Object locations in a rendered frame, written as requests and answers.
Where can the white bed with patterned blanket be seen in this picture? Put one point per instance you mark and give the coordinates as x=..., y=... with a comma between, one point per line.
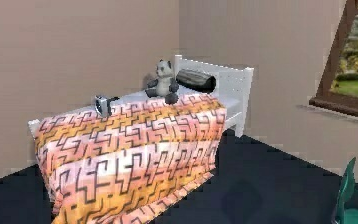
x=133, y=150

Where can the black and white panda toy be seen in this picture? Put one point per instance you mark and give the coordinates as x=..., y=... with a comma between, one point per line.
x=163, y=81

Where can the dark grey bolster pillow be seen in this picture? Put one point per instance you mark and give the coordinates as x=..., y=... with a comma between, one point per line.
x=195, y=80

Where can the silver alarm clock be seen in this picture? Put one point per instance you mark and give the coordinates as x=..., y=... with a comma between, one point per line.
x=102, y=105

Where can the brown framed window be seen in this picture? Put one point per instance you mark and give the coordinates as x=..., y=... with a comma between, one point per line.
x=348, y=66

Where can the teal chair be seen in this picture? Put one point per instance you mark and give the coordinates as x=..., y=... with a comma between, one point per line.
x=346, y=196

